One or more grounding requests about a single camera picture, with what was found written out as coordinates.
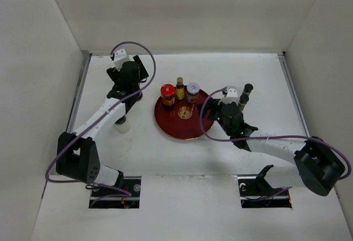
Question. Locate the yellow label oil bottle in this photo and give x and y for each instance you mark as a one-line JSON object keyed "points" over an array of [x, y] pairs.
{"points": [[180, 88]]}

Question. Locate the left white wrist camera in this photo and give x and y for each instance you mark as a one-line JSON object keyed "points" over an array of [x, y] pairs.
{"points": [[119, 57]]}

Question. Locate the black cap white shaker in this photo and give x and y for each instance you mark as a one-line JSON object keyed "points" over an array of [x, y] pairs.
{"points": [[122, 125]]}

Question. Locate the black cap pepper shaker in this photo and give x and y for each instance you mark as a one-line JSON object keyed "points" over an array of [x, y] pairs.
{"points": [[243, 100], [248, 89]]}

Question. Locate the black cap pepper shaker far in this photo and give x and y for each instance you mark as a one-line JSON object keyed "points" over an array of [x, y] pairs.
{"points": [[248, 89]]}

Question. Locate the red lid sauce jar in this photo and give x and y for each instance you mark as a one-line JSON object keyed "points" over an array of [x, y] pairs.
{"points": [[168, 95], [139, 97]]}

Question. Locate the red round tray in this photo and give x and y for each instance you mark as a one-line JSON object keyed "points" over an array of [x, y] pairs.
{"points": [[180, 121]]}

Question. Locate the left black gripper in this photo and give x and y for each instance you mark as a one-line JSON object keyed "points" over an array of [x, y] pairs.
{"points": [[116, 74]]}

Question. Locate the black cap pepper shaker near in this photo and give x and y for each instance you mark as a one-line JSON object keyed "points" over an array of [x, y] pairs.
{"points": [[243, 100]]}

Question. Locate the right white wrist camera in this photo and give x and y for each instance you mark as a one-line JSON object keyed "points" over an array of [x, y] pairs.
{"points": [[229, 95]]}

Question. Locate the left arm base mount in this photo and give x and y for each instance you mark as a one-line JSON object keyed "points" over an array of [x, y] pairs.
{"points": [[107, 197]]}

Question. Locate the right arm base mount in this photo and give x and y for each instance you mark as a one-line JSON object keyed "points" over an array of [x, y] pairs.
{"points": [[256, 192]]}

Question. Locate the white lid sauce jar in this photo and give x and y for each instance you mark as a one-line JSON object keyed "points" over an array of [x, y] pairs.
{"points": [[192, 94]]}

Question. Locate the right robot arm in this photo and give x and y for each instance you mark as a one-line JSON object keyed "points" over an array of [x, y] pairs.
{"points": [[314, 164]]}

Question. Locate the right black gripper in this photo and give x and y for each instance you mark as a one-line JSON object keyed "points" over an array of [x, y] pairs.
{"points": [[212, 104]]}

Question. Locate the red lid sauce jar front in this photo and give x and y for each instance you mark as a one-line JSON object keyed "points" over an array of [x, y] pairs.
{"points": [[168, 95]]}

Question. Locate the red lid sauce jar back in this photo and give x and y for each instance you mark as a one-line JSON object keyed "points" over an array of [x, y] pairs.
{"points": [[139, 97]]}

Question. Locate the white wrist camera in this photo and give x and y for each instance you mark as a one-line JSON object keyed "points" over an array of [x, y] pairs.
{"points": [[229, 95], [119, 57]]}

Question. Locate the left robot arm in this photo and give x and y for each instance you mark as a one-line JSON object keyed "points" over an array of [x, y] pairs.
{"points": [[77, 151]]}

